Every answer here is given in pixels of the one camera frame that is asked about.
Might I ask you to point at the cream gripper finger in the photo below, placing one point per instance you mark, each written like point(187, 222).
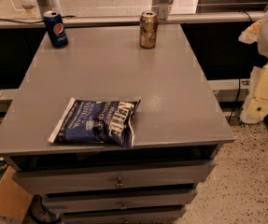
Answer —
point(250, 35)

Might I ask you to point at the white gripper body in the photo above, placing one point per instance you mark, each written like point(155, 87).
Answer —
point(255, 108)

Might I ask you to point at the blue Kettle chip bag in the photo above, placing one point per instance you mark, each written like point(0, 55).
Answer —
point(86, 121)

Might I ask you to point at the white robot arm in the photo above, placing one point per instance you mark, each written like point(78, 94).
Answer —
point(262, 41)

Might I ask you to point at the orange gold soda can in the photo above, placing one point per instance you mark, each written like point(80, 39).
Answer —
point(148, 29)

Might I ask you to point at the blue Pepsi can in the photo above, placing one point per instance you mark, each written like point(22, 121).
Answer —
point(55, 28)

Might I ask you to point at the grey drawer cabinet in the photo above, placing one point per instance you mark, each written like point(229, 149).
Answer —
point(178, 118)

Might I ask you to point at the top grey drawer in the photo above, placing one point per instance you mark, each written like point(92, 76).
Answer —
point(115, 177)

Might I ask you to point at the grey drawer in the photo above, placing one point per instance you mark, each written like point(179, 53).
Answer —
point(120, 201)
point(149, 215)
point(115, 177)

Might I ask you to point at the bottom grey drawer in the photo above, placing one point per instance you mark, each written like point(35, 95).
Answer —
point(149, 215)

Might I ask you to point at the middle grey drawer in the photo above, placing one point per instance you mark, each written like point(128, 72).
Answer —
point(120, 201)

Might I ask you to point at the brown cardboard box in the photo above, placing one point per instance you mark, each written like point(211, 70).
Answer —
point(14, 200)

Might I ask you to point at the grey metal rail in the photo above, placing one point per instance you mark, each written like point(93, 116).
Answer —
point(71, 21)

